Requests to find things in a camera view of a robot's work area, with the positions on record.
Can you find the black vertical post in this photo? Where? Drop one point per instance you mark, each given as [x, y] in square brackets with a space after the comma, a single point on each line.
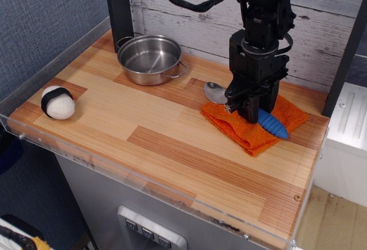
[346, 61]
[120, 19]

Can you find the black right vertical post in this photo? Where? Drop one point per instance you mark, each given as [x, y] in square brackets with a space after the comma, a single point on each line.
[346, 61]

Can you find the orange folded cloth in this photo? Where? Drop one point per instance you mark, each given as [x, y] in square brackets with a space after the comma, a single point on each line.
[253, 138]

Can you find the grey toy fridge cabinet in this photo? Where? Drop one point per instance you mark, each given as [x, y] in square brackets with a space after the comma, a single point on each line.
[100, 196]

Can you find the white grooved side cabinet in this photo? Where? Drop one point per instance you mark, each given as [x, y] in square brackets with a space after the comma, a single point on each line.
[341, 168]

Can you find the white black plush ball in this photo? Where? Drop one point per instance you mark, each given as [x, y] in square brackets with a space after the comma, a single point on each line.
[57, 103]

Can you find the silver dispenser button panel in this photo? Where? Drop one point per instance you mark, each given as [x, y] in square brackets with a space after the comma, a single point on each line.
[150, 229]

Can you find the yellow object bottom left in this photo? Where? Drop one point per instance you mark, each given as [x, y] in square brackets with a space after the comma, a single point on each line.
[40, 244]

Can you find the clear acrylic guard rail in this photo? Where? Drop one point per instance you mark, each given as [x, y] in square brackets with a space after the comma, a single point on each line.
[158, 135]

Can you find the black left vertical post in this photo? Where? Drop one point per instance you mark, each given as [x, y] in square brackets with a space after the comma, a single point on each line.
[120, 19]

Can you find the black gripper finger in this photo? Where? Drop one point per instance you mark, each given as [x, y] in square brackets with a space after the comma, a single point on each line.
[268, 101]
[249, 109]

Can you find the stainless steel pot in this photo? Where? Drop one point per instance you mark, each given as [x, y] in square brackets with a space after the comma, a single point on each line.
[150, 60]

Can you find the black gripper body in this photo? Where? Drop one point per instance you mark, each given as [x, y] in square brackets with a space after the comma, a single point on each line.
[253, 69]

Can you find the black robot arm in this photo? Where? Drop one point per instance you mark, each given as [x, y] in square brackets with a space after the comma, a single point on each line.
[266, 21]

